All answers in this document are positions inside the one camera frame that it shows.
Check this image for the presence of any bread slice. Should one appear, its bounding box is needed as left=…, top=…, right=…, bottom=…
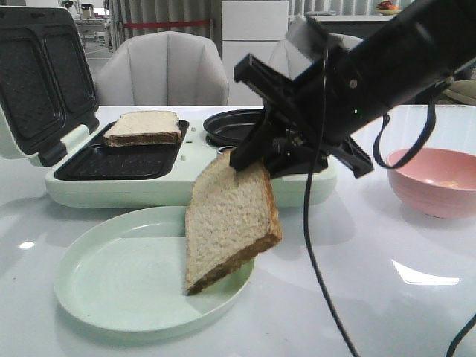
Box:
left=184, top=149, right=283, bottom=295
left=103, top=110, right=182, bottom=147

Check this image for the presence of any white refrigerator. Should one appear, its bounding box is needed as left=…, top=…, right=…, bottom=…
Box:
left=222, top=1, right=289, bottom=106

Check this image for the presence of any breakfast maker hinged lid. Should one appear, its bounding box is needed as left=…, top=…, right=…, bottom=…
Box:
left=1, top=6, right=99, bottom=167

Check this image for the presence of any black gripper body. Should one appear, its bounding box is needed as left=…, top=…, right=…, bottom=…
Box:
left=263, top=45, right=373, bottom=178

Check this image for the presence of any fruit plate on counter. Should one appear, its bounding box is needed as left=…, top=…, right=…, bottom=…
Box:
left=376, top=0, right=402, bottom=16

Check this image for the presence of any grey upholstered chair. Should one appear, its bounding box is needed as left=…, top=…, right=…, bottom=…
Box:
left=95, top=31, right=229, bottom=106
left=268, top=33, right=364, bottom=78

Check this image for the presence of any beige cushion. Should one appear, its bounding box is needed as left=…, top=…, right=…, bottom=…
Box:
left=436, top=80, right=476, bottom=106

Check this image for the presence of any dark grey kitchen counter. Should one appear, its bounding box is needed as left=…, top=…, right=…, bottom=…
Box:
left=307, top=14, right=394, bottom=39

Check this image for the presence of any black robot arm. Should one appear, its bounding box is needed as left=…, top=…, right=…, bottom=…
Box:
left=230, top=1, right=475, bottom=177

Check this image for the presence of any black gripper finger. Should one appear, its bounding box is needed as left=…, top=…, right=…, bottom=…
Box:
left=229, top=108, right=298, bottom=172
left=233, top=54, right=295, bottom=108

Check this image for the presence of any pink bowl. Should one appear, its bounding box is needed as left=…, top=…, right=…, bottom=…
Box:
left=387, top=147, right=475, bottom=219

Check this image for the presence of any mint green plate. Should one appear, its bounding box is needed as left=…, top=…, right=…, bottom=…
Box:
left=54, top=207, right=254, bottom=338

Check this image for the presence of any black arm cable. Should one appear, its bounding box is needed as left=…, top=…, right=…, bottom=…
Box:
left=303, top=46, right=476, bottom=357

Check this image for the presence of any red barrier tape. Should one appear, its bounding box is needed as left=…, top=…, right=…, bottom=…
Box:
left=122, top=19, right=210, bottom=29

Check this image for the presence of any left grey upholstered chair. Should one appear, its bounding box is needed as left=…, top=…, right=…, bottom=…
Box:
left=95, top=31, right=229, bottom=106

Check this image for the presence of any mint green breakfast maker base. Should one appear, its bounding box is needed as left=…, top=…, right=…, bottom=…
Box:
left=44, top=119, right=338, bottom=209

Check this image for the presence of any right grey upholstered chair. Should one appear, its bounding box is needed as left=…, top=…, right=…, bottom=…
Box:
left=268, top=33, right=364, bottom=78

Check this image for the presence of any left silver control knob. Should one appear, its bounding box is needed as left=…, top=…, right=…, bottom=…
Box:
left=217, top=146, right=236, bottom=155

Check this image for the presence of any black round frying pan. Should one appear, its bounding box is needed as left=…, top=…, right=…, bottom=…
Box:
left=203, top=109, right=262, bottom=147

